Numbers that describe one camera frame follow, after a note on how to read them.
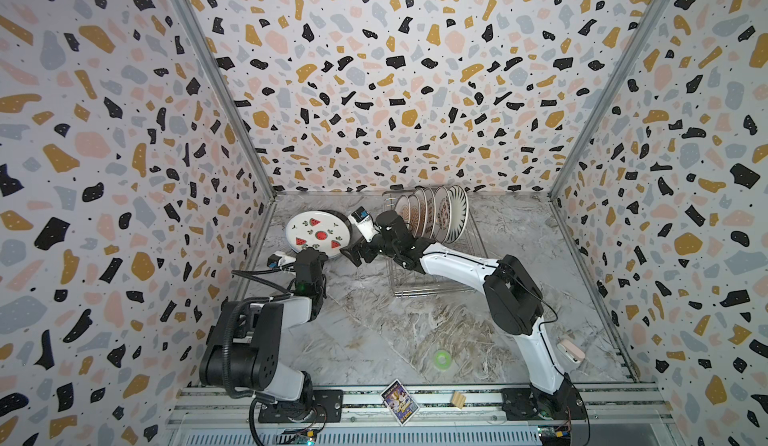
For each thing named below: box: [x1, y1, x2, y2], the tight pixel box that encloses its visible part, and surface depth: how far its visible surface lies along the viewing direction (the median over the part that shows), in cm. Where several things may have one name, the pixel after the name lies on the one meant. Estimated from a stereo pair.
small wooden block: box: [451, 391, 466, 409], surface depth 76 cm
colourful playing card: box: [379, 378, 421, 427], surface depth 75 cm
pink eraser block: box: [557, 339, 585, 363], surface depth 83 cm
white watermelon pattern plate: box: [285, 209, 353, 258], surface depth 99 cm
